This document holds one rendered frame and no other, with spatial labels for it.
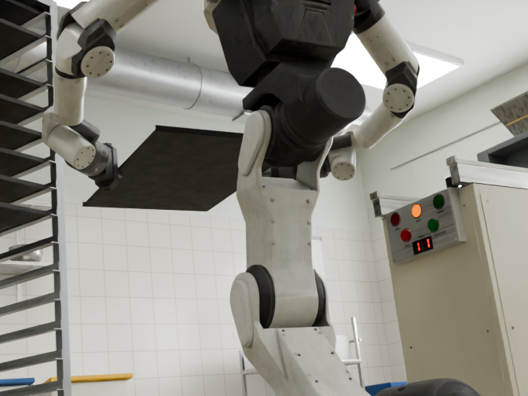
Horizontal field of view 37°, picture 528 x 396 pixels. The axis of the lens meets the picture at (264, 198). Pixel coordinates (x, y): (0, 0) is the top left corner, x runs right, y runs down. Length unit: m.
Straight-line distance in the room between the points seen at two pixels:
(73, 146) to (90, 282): 4.14
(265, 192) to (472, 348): 0.67
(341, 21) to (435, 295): 0.76
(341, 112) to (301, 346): 0.46
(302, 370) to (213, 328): 4.91
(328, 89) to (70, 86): 0.58
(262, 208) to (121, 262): 4.50
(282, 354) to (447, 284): 0.60
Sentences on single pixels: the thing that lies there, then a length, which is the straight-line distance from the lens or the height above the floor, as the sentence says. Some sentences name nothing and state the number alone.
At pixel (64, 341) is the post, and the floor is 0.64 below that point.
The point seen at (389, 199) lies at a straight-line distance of 2.22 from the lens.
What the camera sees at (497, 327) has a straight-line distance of 1.95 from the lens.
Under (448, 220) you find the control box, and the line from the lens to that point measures 2.01.
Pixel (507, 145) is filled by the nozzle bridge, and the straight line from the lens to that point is 2.85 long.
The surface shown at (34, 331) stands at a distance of 2.62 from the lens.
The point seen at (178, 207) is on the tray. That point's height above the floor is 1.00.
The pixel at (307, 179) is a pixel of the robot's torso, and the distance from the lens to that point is 1.74.
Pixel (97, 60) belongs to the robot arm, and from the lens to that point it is 1.72.
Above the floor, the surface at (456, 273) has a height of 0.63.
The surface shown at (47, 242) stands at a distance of 2.62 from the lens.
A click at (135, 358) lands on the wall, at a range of 6.03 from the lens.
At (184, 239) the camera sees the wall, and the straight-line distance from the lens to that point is 6.45.
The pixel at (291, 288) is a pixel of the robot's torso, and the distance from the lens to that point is 1.64.
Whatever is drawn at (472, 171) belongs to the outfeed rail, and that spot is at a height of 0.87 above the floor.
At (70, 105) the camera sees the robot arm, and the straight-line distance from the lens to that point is 1.80.
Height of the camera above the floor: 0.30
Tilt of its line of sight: 17 degrees up
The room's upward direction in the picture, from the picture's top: 6 degrees counter-clockwise
